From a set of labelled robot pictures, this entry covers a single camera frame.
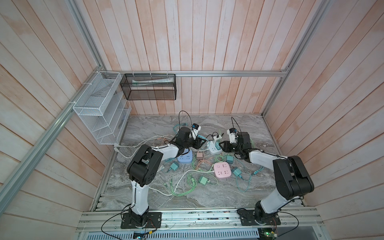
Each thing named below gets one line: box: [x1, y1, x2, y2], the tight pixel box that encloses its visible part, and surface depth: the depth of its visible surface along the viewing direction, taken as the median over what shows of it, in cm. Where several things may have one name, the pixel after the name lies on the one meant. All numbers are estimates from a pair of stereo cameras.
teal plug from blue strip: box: [170, 162, 178, 171], surface depth 92 cm
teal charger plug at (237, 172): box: [232, 167, 243, 178], surface depth 90 cm
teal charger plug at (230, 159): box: [226, 155, 234, 164], surface depth 95 cm
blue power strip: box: [177, 148, 193, 164], surface depth 95 cm
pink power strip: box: [213, 161, 232, 178], surface depth 90 cm
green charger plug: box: [200, 176, 208, 185], surface depth 87 cm
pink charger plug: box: [196, 152, 203, 160], surface depth 97 cm
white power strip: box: [207, 135, 223, 155], surface depth 99 cm
